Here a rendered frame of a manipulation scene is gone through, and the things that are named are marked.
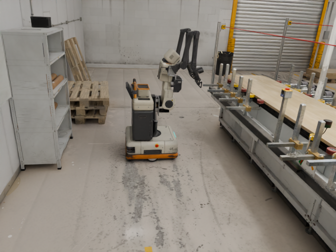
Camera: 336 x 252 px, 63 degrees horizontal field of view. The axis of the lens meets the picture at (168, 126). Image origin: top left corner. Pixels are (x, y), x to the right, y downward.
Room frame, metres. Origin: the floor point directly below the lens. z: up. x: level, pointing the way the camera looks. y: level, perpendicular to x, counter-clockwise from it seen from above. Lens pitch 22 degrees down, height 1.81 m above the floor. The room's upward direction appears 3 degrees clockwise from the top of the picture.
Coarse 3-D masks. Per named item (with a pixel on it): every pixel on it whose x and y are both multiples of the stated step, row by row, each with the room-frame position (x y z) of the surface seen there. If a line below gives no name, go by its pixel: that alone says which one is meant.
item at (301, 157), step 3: (279, 156) 1.84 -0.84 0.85; (282, 156) 1.82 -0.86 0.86; (285, 156) 1.82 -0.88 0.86; (288, 156) 1.82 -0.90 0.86; (297, 156) 1.83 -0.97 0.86; (300, 156) 1.84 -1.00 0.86; (303, 156) 1.84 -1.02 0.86; (306, 156) 1.85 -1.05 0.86; (309, 156) 1.85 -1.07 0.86; (312, 156) 1.85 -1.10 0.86; (324, 156) 1.87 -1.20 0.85; (327, 156) 1.88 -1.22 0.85; (330, 156) 1.88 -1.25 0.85; (282, 159) 1.81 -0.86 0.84; (285, 159) 1.82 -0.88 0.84; (288, 159) 1.82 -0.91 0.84; (291, 159) 1.82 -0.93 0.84; (294, 159) 1.83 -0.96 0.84; (297, 159) 1.83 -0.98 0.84; (300, 159) 1.84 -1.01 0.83; (303, 159) 1.84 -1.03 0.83; (306, 159) 1.85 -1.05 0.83; (309, 159) 1.85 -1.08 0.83
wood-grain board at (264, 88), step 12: (252, 84) 3.92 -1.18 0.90; (264, 84) 3.96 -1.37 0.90; (276, 84) 4.00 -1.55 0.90; (264, 96) 3.31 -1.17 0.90; (276, 96) 3.34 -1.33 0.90; (300, 96) 3.40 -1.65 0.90; (276, 108) 2.85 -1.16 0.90; (288, 108) 2.87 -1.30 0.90; (312, 108) 2.92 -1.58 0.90; (324, 108) 2.95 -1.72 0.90; (312, 120) 2.53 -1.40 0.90; (312, 132) 2.24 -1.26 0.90; (324, 132) 2.24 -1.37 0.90
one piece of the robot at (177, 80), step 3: (177, 75) 3.59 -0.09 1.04; (174, 78) 3.39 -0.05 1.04; (177, 78) 3.42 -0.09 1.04; (180, 78) 3.43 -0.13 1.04; (171, 81) 3.36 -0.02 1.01; (174, 81) 3.33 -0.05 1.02; (177, 81) 3.34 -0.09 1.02; (180, 81) 3.35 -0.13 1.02; (171, 84) 3.34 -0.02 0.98; (174, 84) 3.33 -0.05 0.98; (177, 84) 3.34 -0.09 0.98; (180, 84) 3.35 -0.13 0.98; (174, 87) 3.34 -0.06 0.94; (177, 87) 3.34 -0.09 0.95; (180, 87) 3.35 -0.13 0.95; (174, 90) 3.34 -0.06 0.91; (177, 90) 3.34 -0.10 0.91
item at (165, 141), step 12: (156, 132) 3.46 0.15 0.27; (168, 132) 3.46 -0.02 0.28; (132, 144) 3.08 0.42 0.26; (144, 144) 3.10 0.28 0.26; (156, 144) 3.12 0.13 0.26; (168, 144) 3.15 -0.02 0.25; (132, 156) 3.06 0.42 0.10; (144, 156) 3.09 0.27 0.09; (156, 156) 3.12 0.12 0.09; (168, 156) 3.14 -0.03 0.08
